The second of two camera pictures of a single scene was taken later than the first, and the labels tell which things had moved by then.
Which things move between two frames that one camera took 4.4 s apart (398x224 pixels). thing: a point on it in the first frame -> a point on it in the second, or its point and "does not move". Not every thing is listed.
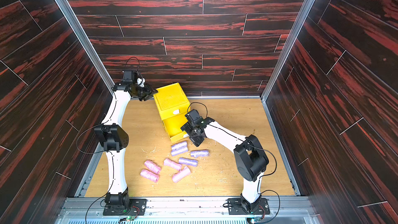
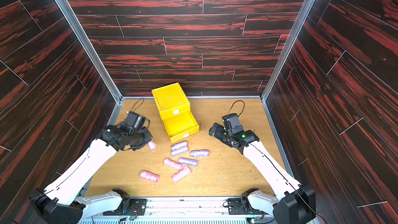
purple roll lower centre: [188, 162] does not move
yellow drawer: [172, 126] does not move
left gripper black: [150, 92] -> [149, 137]
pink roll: [184, 172] does not move
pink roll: [150, 175] does not move
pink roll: [152, 166] -> [151, 145]
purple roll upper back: [181, 147] does not move
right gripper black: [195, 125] -> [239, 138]
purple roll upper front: [179, 148] does not move
